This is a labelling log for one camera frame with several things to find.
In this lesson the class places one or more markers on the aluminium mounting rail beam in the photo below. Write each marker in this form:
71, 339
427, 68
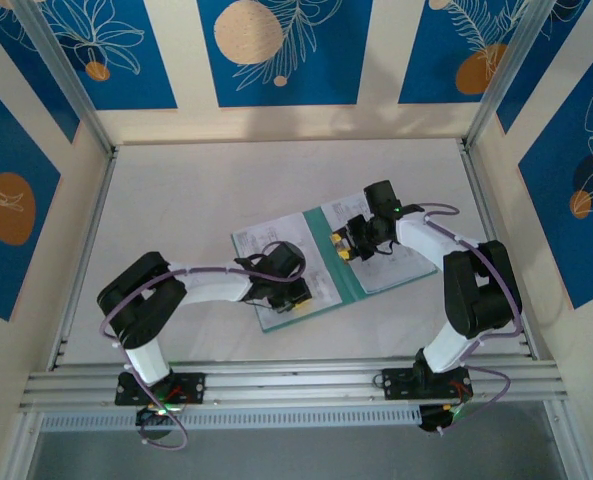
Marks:
296, 385

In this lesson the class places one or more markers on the aluminium corner post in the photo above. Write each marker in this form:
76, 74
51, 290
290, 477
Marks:
506, 75
66, 75

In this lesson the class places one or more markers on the green paper folder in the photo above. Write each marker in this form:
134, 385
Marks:
336, 280

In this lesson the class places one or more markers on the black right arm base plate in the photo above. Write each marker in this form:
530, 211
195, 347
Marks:
396, 385

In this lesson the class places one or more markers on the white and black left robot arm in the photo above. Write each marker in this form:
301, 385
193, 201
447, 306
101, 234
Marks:
211, 285

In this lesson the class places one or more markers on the aluminium side rail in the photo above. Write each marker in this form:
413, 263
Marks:
88, 240
474, 175

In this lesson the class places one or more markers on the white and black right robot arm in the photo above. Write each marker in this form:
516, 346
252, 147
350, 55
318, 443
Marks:
421, 237

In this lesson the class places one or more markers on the white printed paper sheet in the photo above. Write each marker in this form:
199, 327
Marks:
396, 272

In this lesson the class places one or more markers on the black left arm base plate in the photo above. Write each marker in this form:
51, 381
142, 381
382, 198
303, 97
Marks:
191, 387

